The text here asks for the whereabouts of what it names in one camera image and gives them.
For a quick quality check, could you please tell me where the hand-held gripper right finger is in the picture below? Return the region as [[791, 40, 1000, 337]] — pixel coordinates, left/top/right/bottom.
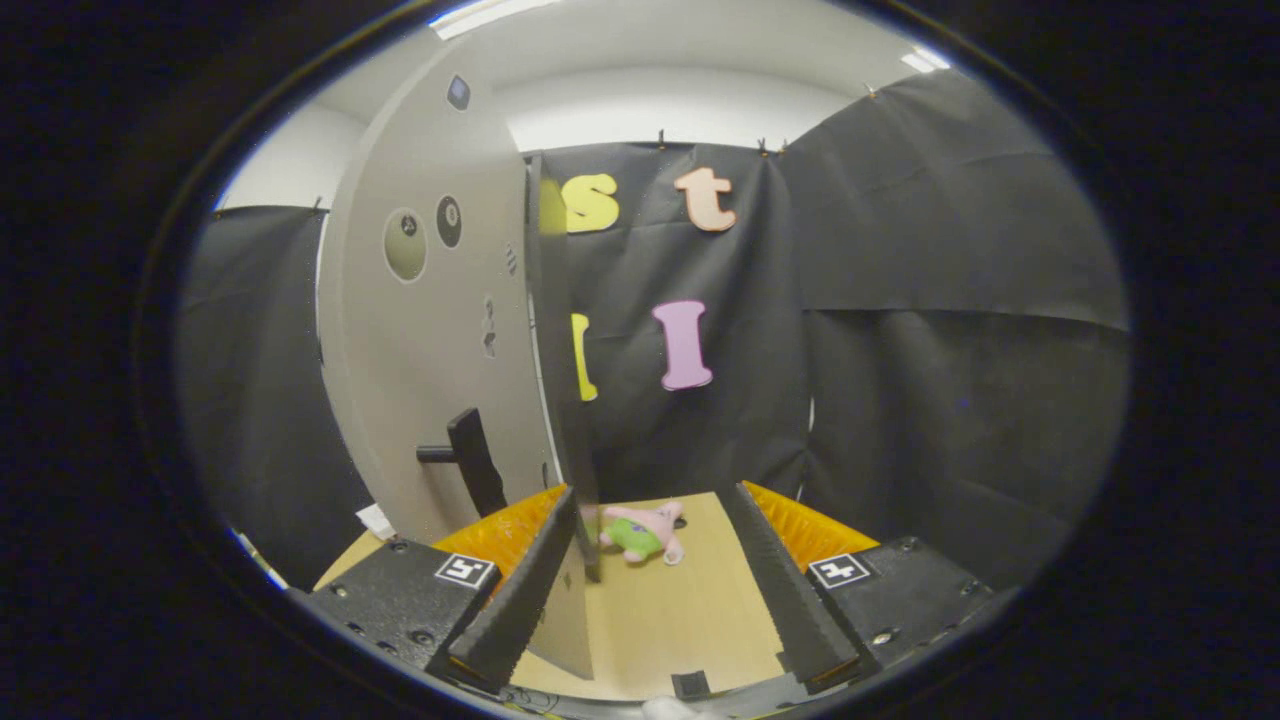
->
[[720, 481, 1021, 691]]

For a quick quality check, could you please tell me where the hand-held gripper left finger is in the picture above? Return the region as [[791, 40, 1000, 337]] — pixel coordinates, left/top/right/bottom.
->
[[290, 484, 579, 693]]

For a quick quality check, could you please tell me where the dark grey shoe cabinet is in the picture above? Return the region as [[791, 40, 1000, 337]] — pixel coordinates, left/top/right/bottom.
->
[[525, 150, 603, 583]]

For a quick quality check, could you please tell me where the light grey shoe cabinet door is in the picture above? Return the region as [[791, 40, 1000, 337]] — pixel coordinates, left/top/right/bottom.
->
[[318, 45, 601, 681]]

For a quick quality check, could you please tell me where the pink and green plush toy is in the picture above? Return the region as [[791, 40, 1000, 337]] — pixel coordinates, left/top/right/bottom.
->
[[598, 500, 687, 567]]

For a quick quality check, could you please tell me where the black backdrop cloth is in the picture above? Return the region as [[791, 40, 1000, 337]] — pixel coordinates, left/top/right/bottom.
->
[[180, 68, 1131, 591]]

